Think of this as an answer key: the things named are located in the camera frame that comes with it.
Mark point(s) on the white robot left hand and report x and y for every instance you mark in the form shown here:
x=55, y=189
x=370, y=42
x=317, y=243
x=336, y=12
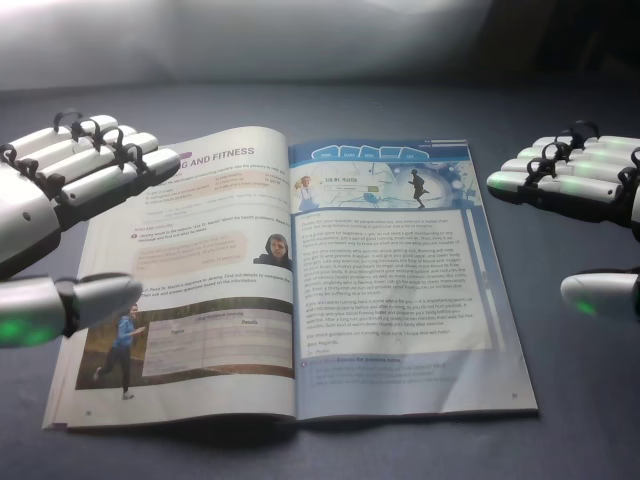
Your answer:
x=30, y=210

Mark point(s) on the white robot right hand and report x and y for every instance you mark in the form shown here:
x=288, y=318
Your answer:
x=575, y=187

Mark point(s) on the white backdrop sheet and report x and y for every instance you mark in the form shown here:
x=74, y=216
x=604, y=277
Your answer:
x=280, y=40

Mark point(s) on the open printed textbook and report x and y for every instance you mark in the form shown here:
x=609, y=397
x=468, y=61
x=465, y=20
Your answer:
x=320, y=280

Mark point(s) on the grey table cloth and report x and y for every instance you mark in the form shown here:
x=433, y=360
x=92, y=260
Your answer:
x=320, y=450

